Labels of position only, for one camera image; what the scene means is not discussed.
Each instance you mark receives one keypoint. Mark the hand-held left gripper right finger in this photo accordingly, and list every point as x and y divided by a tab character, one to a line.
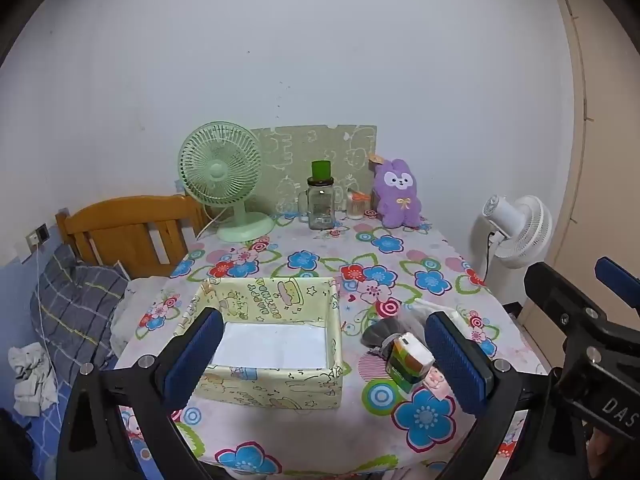
455	360

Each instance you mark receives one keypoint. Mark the floral tablecloth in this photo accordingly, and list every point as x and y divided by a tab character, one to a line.
300	260

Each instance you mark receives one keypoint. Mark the grey plaid pillow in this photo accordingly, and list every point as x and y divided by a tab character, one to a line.
75	300

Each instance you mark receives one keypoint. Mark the wooden bed headboard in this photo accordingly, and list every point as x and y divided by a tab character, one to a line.
125	220

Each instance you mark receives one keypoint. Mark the white pillow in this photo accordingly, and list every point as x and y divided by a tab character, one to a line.
142	295

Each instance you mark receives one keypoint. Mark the blue checked bedsheet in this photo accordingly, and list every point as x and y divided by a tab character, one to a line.
50	435

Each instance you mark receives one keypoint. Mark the yellow printed storage box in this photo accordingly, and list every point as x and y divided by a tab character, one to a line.
270	300

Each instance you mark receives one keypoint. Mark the green desk fan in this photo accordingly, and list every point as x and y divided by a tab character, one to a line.
220	170

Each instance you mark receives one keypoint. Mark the grey sock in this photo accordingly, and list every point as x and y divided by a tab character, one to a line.
380	332

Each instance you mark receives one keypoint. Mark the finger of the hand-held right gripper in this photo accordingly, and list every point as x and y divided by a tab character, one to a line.
560	292
617	280

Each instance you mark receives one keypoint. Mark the clear plastic packet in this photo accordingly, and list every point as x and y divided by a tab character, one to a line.
415	322

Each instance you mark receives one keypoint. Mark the glass jar mug green lid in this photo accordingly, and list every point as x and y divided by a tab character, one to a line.
320	205

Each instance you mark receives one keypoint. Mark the crumpled white cloth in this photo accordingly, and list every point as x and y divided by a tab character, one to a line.
32	380

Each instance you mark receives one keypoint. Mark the wall outlet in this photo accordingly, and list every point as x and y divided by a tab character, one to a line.
37	236

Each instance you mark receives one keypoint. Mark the cotton swab container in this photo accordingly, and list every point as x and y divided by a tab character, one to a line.
356	207

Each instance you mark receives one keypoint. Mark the beige door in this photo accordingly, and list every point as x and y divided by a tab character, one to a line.
610	110

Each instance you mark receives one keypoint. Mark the dark cloth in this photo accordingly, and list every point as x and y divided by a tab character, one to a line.
15	445

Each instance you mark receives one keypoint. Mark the white standing fan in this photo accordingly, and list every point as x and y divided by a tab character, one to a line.
520	230

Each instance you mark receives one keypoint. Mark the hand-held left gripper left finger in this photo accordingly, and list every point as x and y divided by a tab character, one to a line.
195	355

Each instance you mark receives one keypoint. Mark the green printed board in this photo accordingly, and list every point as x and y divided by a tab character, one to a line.
300	150

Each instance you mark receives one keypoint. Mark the purple plush bunny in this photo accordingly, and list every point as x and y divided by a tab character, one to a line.
397	195

